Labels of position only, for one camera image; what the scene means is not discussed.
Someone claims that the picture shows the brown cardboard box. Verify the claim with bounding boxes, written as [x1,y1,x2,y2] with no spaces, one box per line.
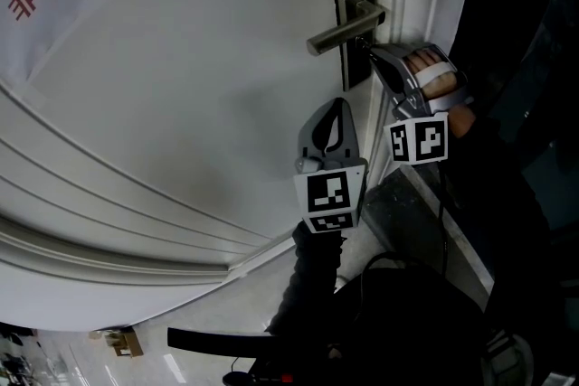
[89,327,145,359]

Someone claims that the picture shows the black device with red mark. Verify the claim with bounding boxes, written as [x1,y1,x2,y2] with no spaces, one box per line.
[222,357,296,386]

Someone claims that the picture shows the brushed metal door handle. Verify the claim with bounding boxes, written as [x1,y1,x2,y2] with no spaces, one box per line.
[306,0,390,57]

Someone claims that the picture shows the grey mesh pouch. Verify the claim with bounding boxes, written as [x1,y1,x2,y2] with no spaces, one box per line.
[479,329,536,386]

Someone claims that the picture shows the person's right forearm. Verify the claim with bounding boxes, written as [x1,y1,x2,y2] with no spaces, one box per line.
[446,102,553,237]

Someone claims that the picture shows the person's right hand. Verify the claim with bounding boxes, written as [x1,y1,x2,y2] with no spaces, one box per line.
[404,49,469,101]

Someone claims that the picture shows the person's dark clothed torso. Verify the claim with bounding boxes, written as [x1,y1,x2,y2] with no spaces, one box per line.
[252,256,579,386]

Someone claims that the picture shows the black cable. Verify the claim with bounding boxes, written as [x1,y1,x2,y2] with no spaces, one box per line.
[359,161,454,318]

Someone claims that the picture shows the white panelled door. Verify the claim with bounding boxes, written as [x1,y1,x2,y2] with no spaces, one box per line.
[0,0,479,327]

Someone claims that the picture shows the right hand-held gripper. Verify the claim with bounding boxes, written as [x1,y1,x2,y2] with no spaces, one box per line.
[367,42,475,167]

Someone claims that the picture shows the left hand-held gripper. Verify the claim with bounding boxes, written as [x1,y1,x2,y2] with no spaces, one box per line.
[291,96,369,236]

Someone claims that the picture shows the person's left forearm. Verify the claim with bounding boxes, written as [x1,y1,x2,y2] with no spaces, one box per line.
[265,221,348,336]

